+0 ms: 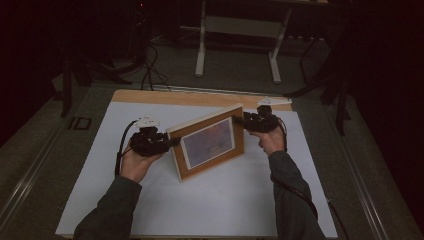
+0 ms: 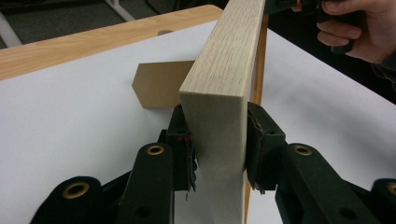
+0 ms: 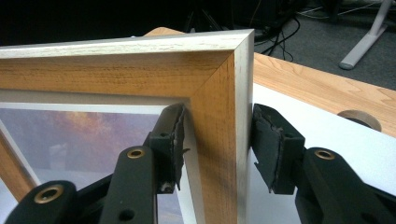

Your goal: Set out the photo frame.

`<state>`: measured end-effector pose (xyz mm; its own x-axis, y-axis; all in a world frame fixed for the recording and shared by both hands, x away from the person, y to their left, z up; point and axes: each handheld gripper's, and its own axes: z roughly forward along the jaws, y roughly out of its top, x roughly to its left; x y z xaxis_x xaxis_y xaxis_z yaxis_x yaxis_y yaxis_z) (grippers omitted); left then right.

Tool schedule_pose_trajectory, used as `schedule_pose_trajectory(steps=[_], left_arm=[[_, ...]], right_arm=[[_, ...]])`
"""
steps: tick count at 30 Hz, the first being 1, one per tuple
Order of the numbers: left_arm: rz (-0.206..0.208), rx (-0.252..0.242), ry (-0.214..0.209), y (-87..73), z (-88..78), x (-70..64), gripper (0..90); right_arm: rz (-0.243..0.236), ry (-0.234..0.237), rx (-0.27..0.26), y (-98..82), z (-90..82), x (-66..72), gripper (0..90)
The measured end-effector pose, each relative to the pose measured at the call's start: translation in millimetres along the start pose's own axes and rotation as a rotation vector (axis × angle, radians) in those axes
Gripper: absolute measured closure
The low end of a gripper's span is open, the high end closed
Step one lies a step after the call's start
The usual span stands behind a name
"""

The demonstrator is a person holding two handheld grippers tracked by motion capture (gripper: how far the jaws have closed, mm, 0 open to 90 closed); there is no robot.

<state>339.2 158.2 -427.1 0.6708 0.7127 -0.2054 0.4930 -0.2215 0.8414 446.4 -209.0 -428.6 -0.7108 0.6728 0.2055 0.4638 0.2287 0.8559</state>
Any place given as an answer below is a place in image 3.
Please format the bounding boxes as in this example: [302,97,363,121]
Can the black floor cables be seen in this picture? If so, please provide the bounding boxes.
[253,12,303,63]

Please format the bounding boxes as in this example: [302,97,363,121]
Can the black metal stand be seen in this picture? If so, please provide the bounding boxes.
[181,4,227,35]

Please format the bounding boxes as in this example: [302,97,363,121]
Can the white metal desk frame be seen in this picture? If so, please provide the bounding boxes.
[338,0,396,71]

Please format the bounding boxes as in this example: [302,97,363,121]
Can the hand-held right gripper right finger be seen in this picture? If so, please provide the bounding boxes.
[250,103,306,196]

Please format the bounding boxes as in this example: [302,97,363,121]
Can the wooden picture frame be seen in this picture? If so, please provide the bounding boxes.
[0,29,256,224]

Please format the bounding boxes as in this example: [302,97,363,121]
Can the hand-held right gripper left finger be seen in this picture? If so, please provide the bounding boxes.
[148,103,187,195]

